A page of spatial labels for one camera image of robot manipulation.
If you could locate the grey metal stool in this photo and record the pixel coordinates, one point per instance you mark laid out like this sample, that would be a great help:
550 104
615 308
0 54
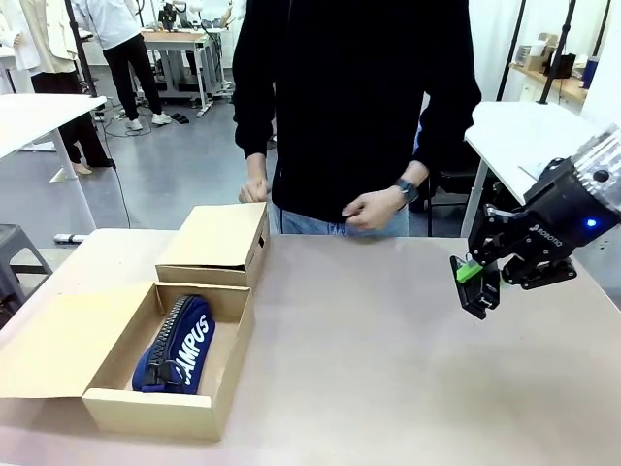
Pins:
19 238

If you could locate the person's blue jeans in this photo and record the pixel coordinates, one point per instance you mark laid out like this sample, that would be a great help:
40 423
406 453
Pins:
301 224

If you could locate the closed cardboard box lid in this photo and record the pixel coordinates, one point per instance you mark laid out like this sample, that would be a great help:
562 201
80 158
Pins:
213 233

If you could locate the person's black sweater torso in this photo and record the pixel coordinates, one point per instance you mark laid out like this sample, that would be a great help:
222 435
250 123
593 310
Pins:
339 97

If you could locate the black wristwatch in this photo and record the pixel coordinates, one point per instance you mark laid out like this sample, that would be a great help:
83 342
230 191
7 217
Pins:
406 189

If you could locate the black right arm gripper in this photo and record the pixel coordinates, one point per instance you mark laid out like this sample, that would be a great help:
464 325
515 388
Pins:
563 213

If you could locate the white floor power strip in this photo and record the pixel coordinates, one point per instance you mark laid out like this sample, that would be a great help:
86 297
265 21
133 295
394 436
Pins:
70 238

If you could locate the person's left forearm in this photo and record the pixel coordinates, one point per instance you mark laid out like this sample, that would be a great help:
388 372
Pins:
446 131

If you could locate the bystander in black trousers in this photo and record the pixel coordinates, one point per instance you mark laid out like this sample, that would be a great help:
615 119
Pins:
126 63

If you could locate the black chair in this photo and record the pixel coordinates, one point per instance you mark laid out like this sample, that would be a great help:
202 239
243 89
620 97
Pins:
451 194

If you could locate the small cardboard carton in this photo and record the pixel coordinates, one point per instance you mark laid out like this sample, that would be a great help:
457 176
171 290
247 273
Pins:
541 58

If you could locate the bystander in white coat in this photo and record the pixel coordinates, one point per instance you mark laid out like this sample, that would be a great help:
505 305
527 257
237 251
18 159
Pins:
7 48

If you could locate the blue zippered pencil case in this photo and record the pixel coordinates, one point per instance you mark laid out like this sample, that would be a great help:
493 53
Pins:
194 340

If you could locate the black box on shelf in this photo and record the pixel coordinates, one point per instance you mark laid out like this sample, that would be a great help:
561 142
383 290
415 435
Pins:
564 65

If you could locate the person's right forearm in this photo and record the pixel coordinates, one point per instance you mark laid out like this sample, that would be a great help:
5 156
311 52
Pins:
252 136

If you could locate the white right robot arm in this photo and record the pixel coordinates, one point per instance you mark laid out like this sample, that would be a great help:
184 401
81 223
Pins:
599 155

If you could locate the black light stand pole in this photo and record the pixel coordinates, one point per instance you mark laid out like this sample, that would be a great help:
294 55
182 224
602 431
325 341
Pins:
82 53

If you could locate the wooden shelf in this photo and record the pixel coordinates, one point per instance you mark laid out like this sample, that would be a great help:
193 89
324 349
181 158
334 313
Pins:
563 86

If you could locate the black tripod pole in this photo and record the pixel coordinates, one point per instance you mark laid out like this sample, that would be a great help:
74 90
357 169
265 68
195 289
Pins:
603 29
512 48
558 53

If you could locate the bystander in cream jacket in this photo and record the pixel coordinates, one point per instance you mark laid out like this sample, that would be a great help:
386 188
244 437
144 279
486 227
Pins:
48 34

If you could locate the distant workbench desk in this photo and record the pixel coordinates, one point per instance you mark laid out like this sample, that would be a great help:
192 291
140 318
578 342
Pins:
174 39

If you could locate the open cardboard box with flap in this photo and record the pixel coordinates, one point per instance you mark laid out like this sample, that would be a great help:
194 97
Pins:
145 412

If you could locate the dark blue bottle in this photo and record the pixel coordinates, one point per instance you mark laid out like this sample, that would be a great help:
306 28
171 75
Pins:
590 73

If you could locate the white table with white leg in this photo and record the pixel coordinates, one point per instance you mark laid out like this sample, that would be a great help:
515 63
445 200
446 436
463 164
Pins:
39 116

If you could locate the person's left hand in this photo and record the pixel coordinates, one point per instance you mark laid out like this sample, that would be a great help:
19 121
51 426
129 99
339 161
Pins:
376 209

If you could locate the white tilted table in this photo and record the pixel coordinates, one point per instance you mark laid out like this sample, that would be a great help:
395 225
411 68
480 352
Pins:
509 126

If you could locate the person's right hand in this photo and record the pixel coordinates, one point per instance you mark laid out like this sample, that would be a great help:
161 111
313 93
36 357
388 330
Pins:
254 190

